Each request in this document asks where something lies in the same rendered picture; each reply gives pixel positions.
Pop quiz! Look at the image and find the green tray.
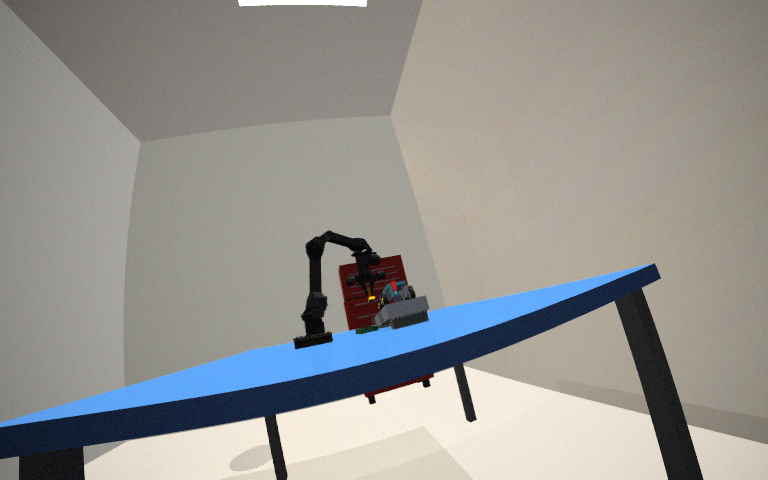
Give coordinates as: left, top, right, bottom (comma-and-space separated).
355, 325, 378, 334

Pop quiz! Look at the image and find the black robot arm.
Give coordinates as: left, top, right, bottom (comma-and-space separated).
300, 230, 381, 336

